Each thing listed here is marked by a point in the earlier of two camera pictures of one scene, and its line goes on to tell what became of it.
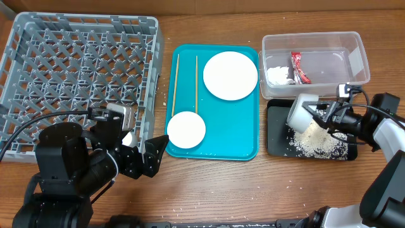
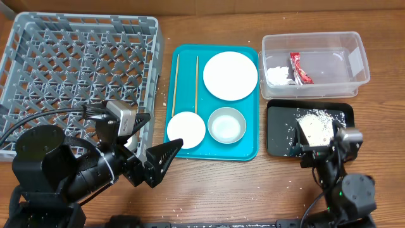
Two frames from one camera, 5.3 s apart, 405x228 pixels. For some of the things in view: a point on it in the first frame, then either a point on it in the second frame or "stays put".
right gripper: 333,113 → 316,152
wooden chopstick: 175,86 stays put
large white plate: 230,75 stays put
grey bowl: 299,119 → 226,125
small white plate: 186,129 stays put
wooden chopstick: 196,87 stays put
